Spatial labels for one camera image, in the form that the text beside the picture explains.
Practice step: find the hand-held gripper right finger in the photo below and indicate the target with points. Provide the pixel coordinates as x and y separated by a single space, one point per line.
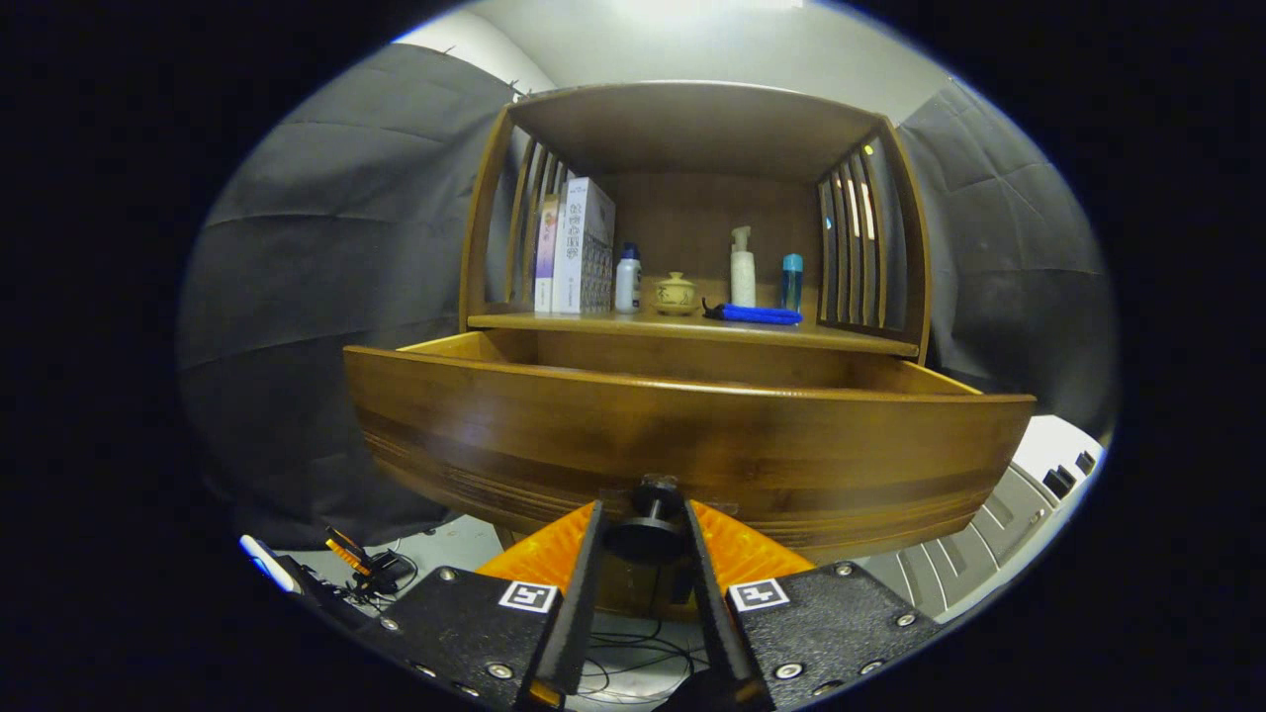
710 613

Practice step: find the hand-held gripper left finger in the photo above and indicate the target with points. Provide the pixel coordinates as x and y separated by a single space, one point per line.
579 613

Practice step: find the black round drawer knob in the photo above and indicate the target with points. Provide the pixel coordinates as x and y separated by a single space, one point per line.
645 539

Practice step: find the brown wooden drawer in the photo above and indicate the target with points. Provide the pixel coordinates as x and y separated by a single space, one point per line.
692 435

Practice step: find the brown wooden countertop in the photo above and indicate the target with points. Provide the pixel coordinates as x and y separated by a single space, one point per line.
653 324

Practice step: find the brown wooden cabinet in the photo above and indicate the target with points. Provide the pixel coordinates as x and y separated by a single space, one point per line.
692 129

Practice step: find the black and orange device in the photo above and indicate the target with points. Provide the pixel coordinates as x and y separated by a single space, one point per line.
346 546

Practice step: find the white plastic box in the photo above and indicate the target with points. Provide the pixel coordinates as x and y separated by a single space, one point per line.
989 534

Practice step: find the blue folded cloth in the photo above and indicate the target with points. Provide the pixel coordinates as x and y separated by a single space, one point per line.
757 314

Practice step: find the white and blue object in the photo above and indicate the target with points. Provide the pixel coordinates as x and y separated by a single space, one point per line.
265 562

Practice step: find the yellow lidded teacup with saucer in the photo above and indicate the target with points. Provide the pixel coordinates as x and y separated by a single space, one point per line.
676 295

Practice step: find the white bottle with blue cap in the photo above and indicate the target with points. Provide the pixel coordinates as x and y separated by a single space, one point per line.
627 287

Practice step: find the clear blue bottle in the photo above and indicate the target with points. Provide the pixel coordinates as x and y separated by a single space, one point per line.
791 287

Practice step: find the white pump bottle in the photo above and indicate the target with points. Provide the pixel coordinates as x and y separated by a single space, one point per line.
743 277

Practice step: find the white patterned book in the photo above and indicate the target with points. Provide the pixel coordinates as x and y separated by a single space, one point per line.
579 247

